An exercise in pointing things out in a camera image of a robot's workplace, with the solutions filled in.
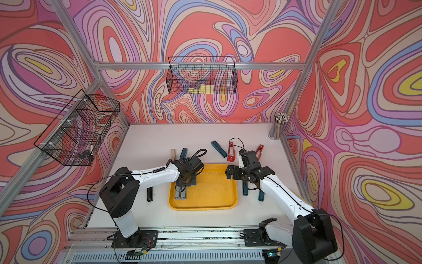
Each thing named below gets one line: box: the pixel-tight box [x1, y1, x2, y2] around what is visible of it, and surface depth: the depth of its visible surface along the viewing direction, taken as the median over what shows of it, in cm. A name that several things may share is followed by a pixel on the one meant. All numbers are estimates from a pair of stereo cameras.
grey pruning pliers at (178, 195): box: [174, 186, 183, 201], surface depth 86 cm
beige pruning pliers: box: [170, 149, 176, 161], surface depth 103 cm
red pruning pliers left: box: [226, 141, 236, 162], surface depth 103 cm
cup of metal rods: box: [268, 112, 290, 141], surface depth 103 cm
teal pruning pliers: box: [179, 147, 188, 162], surface depth 103 cm
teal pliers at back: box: [211, 140, 228, 159], surface depth 106 cm
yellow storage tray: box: [168, 163, 238, 211], surface depth 88 cm
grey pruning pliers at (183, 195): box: [179, 185, 187, 201], surface depth 86 cm
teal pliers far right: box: [257, 189, 265, 202], surface depth 86 cm
